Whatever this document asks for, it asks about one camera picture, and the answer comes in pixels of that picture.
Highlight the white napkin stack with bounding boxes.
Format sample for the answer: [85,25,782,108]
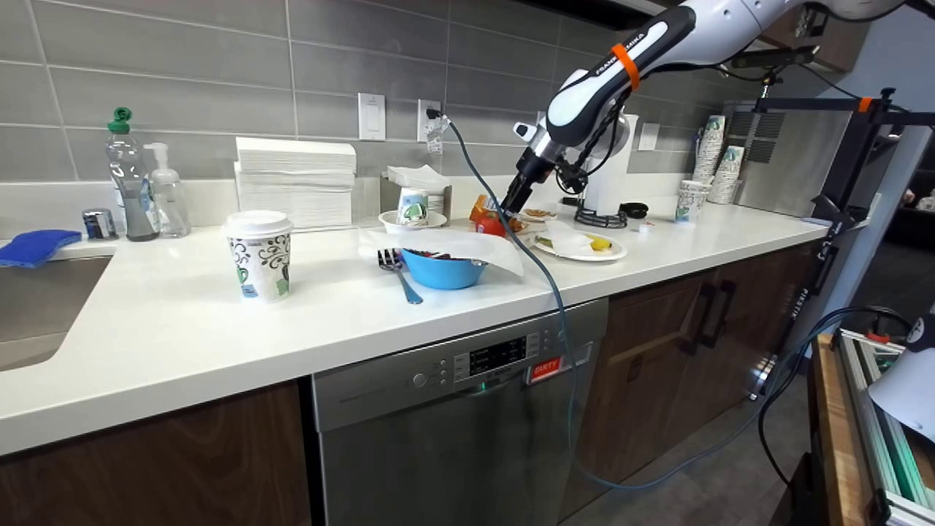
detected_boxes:
[234,137,356,232]

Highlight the green capped dish soap bottle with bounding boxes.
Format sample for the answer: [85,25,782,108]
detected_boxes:
[105,108,159,242]

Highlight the stacked paper cups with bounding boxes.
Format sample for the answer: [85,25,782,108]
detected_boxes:
[676,115,745,225]

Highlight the small cup on saucer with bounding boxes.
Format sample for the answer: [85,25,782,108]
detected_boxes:
[381,166,450,235]

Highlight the blue sponge cloth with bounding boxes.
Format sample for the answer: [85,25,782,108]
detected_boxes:
[0,229,83,270]

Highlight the kitchen sink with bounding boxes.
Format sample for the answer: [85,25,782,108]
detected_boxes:
[0,257,110,372]

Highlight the paper towel roll on holder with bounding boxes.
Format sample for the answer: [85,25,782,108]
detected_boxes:
[576,115,640,229]

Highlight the white plate with food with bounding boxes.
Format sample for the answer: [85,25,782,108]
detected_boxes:
[532,222,627,264]

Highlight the red tomato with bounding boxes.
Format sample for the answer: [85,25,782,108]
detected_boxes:
[475,216,522,236]

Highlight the blue cable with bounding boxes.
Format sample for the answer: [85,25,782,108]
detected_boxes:
[424,106,919,494]

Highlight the patterned paper cup with lid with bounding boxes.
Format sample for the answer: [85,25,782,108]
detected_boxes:
[226,210,292,302]

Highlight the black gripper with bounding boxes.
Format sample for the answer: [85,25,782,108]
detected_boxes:
[501,124,564,216]

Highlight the stainless steel dishwasher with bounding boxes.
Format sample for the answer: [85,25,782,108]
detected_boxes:
[313,302,608,526]

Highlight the orange peel piece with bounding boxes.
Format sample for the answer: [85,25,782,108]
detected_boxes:
[469,195,497,222]

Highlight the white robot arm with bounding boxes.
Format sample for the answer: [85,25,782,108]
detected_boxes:
[504,0,903,214]

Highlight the small metal can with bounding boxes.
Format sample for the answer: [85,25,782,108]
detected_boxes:
[83,209,118,241]

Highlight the blue handled fork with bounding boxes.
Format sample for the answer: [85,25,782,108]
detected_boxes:
[378,250,424,304]

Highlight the clear soap pump bottle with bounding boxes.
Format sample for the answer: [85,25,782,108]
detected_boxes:
[148,144,191,236]

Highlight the blue bowl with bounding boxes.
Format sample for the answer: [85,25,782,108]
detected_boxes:
[405,250,485,289]

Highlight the wooden cabinet doors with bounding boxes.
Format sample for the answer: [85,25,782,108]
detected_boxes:
[580,247,811,482]

